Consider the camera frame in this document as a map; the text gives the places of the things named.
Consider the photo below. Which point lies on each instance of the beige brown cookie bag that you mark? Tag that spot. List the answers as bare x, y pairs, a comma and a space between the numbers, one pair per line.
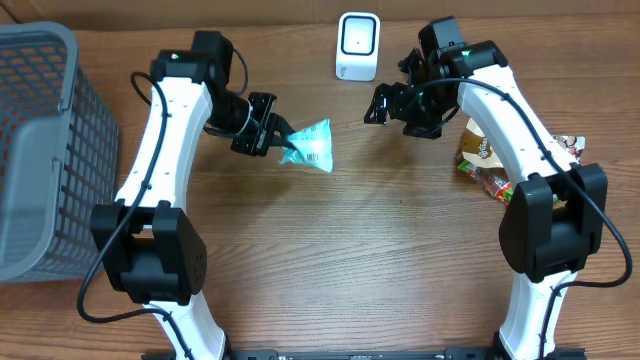
476, 149

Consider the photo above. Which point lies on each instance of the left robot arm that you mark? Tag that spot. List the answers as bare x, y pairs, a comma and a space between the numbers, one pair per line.
147, 245

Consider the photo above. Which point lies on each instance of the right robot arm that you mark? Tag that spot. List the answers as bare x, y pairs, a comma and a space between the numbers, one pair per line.
553, 222

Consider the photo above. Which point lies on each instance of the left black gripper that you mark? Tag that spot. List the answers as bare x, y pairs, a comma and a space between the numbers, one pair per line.
261, 143

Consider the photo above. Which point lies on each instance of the grey plastic mesh basket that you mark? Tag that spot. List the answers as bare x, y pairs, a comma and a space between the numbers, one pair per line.
59, 155

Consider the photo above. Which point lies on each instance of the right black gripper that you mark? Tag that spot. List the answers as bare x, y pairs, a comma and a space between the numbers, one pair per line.
398, 91

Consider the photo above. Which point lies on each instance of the light teal snack packet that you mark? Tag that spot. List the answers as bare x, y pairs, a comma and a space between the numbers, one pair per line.
311, 146

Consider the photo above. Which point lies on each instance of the green snack packet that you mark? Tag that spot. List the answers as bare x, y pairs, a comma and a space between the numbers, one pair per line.
494, 181

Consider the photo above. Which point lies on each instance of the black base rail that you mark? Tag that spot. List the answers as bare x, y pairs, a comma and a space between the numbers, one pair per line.
456, 353

